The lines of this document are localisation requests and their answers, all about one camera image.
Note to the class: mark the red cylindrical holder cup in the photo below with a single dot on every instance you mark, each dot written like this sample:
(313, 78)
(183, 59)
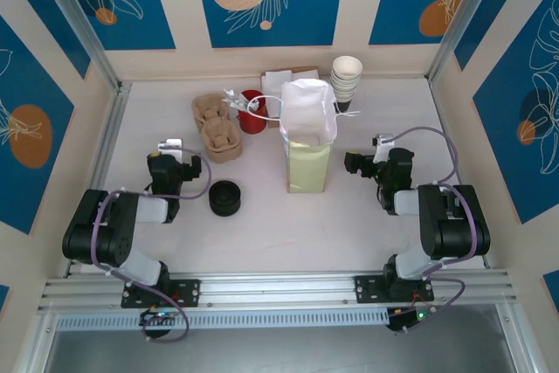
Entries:
(251, 124)

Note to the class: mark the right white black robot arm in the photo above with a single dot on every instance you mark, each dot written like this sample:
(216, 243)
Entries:
(454, 224)

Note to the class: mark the stack of black cup lids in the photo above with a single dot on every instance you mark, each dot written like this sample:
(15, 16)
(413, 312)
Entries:
(225, 211)

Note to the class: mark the stack of paper cups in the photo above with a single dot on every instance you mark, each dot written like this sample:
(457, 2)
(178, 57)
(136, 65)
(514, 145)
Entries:
(342, 100)

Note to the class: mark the aluminium frame post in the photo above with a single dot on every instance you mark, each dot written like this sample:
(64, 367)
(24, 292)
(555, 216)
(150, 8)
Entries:
(463, 15)
(74, 10)

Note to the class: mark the brown pulp cup carrier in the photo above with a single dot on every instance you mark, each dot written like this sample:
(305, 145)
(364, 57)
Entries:
(216, 128)

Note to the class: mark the white sachet bundle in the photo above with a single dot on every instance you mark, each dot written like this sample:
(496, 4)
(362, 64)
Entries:
(231, 100)

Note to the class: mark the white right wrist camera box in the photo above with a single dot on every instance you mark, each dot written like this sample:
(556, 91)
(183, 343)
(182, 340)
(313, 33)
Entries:
(384, 143)

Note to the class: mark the pale green paper bag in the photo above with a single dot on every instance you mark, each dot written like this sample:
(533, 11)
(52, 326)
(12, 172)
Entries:
(305, 167)

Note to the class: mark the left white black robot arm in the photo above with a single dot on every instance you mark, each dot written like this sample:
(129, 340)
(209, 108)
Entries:
(100, 233)

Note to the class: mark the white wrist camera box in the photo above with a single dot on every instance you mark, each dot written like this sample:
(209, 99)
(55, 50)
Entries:
(384, 143)
(169, 148)

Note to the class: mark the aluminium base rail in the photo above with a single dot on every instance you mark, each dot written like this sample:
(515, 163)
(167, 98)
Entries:
(279, 288)

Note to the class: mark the brown cardboard napkin box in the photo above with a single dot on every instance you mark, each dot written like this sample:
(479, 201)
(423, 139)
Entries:
(305, 71)

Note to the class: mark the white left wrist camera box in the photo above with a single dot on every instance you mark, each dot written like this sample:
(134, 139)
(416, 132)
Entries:
(169, 148)

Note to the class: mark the white paper napkin stack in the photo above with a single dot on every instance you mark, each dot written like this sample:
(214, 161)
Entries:
(275, 80)

